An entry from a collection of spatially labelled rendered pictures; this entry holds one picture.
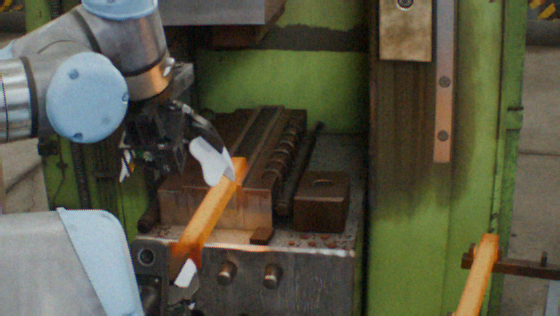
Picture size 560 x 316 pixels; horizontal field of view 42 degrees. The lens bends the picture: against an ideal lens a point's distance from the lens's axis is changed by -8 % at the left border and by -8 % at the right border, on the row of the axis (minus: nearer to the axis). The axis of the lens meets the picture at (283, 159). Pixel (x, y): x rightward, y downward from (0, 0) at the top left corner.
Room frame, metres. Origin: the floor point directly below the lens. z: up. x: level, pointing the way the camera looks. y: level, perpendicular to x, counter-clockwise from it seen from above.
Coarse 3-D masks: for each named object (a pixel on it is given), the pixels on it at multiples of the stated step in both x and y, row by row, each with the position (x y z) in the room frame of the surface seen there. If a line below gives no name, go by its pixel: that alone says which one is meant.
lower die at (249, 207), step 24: (216, 120) 1.58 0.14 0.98; (240, 120) 1.55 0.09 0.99; (264, 144) 1.39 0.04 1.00; (192, 168) 1.32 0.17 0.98; (264, 168) 1.28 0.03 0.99; (168, 192) 1.22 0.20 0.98; (192, 192) 1.21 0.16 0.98; (240, 192) 1.20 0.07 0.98; (264, 192) 1.19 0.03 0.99; (168, 216) 1.22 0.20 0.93; (192, 216) 1.21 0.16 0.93; (240, 216) 1.20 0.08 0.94; (264, 216) 1.19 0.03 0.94
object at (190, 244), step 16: (240, 160) 1.28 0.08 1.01; (224, 176) 1.21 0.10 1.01; (240, 176) 1.24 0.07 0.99; (208, 192) 1.14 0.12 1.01; (224, 192) 1.14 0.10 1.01; (208, 208) 1.08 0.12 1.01; (192, 224) 1.02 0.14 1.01; (208, 224) 1.03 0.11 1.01; (192, 240) 0.97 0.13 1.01; (176, 256) 0.92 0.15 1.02; (192, 256) 0.94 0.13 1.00; (176, 272) 0.87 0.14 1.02
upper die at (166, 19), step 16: (160, 0) 1.22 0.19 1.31; (176, 0) 1.21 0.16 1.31; (192, 0) 1.21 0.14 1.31; (208, 0) 1.20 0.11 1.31; (224, 0) 1.20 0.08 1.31; (240, 0) 1.19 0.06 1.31; (256, 0) 1.19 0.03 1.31; (272, 0) 1.25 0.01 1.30; (160, 16) 1.22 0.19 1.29; (176, 16) 1.21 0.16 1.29; (192, 16) 1.21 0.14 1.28; (208, 16) 1.20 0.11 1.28; (224, 16) 1.20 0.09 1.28; (240, 16) 1.19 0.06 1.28; (256, 16) 1.19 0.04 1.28
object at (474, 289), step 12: (480, 240) 1.06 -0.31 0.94; (492, 240) 1.06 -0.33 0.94; (480, 252) 1.03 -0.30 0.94; (492, 252) 1.02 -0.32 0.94; (480, 264) 0.99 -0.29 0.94; (468, 276) 0.95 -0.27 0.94; (480, 276) 0.95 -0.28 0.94; (468, 288) 0.92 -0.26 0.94; (480, 288) 0.92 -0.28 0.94; (468, 300) 0.89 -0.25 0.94; (480, 300) 0.89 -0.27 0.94; (456, 312) 0.86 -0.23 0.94; (468, 312) 0.86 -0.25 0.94
